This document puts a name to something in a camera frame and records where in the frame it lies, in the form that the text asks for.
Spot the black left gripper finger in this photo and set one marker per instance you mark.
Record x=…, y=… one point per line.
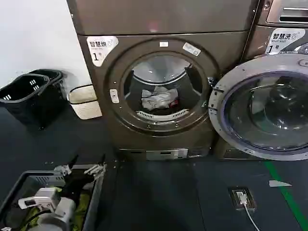
x=96, y=169
x=63, y=170

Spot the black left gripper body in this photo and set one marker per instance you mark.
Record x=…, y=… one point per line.
x=75, y=184

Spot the green cloth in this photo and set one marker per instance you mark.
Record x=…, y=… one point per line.
x=84, y=204

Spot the grey laundry basket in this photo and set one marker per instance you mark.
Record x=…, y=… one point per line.
x=41, y=178

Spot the grey dryer with round opening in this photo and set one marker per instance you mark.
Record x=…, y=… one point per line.
x=101, y=125

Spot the white plastic bin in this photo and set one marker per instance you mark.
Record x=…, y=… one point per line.
x=86, y=106

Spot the large black plastic basket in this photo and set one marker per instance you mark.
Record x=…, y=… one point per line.
x=29, y=106

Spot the grey white garment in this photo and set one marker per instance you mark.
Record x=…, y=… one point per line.
x=156, y=98

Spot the small black plastic basket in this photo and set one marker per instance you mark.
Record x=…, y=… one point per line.
x=54, y=73

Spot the red dark garment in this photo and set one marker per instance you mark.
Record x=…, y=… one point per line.
x=173, y=102

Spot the white number label sticker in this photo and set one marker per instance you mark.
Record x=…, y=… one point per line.
x=101, y=50

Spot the white charger plug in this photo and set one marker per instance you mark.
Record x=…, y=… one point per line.
x=241, y=197

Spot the white slanted sticker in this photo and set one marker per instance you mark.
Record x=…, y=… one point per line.
x=191, y=49

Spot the floor power socket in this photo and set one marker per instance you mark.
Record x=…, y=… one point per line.
x=250, y=199

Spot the grey stacked dryer unit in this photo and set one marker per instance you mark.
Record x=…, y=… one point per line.
x=156, y=14

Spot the round glass dryer door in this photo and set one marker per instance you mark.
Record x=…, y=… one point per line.
x=264, y=108

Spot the silver tape strip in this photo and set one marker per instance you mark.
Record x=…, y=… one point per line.
x=278, y=183

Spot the green floor tape line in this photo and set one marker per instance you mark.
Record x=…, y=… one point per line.
x=284, y=192

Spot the grey neighbouring washer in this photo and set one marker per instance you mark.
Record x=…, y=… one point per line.
x=258, y=41

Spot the grey stacked neighbouring machine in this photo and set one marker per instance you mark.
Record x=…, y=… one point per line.
x=272, y=12

